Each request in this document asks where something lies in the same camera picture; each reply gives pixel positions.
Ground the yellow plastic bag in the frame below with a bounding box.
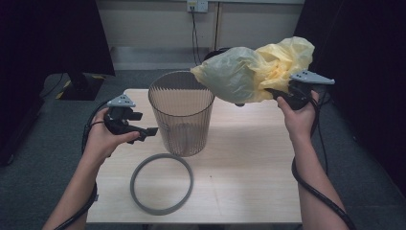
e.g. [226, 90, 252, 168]
[190, 35, 316, 105]

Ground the ribbed translucent trash bin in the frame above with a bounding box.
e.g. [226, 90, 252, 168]
[147, 70, 215, 158]

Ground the person's left hand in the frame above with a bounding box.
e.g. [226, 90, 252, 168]
[83, 107, 142, 168]

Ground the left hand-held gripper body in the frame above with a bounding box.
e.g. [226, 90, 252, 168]
[103, 94, 147, 143]

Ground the person's right hand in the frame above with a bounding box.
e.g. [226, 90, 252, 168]
[276, 90, 321, 142]

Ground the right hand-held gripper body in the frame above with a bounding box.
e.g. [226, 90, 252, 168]
[280, 69, 336, 111]

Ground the black wall cable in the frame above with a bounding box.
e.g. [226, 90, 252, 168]
[190, 7, 204, 67]

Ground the grey plastic ring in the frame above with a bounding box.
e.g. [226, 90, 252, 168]
[129, 152, 194, 217]

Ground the white wall socket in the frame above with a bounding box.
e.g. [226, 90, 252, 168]
[186, 0, 209, 13]

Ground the black monitor on stand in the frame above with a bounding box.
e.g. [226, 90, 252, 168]
[0, 0, 116, 102]

